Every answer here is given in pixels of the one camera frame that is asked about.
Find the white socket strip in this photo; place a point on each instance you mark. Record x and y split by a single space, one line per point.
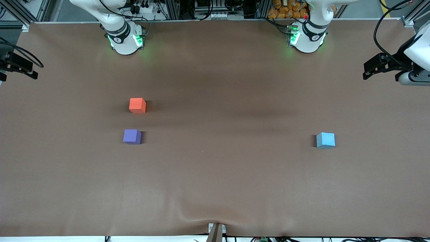
218 15

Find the brown table cover sheet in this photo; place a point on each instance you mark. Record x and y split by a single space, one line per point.
215 185

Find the purple foam block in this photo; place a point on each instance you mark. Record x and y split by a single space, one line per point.
131 136

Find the aluminium frame profile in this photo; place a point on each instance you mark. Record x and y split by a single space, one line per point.
263 8
415 15
172 9
23 11

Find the bag of orange fruits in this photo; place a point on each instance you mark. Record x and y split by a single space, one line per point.
285 10

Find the blue foam block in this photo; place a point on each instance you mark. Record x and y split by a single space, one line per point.
325 140

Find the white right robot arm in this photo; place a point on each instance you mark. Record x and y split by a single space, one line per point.
126 43

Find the white power strip with plugs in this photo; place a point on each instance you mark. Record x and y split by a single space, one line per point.
149 13

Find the orange foam block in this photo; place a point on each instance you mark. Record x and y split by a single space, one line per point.
137 106

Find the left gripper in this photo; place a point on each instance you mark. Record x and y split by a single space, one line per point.
397 58

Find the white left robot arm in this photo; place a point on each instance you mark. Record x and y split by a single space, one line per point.
307 43

